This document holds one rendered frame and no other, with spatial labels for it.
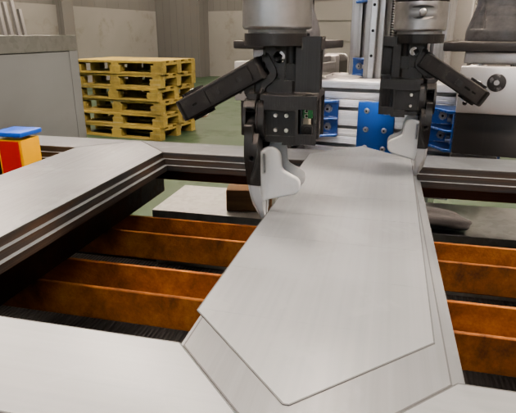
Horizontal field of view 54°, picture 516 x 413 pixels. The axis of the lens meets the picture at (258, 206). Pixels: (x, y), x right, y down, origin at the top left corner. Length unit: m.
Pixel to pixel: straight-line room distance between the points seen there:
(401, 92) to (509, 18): 0.48
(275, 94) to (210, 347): 0.29
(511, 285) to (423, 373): 0.51
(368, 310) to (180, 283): 0.40
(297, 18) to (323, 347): 0.33
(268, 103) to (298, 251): 0.16
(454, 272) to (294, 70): 0.42
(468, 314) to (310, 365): 0.40
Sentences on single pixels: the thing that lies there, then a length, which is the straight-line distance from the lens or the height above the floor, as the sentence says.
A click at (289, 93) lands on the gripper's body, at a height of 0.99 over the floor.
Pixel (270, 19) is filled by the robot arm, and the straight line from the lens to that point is 0.54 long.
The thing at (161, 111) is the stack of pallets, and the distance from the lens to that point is 5.32.
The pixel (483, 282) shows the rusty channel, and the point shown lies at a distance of 0.84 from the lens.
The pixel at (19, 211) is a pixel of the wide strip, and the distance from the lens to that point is 0.69.
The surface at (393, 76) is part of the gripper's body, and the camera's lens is 0.80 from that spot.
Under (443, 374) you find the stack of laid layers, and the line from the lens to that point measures 0.36.
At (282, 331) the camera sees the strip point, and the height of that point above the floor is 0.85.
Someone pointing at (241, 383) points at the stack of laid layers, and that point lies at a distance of 0.34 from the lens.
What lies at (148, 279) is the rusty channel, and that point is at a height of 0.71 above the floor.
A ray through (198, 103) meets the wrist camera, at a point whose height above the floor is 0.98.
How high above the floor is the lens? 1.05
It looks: 19 degrees down
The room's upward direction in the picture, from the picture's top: straight up
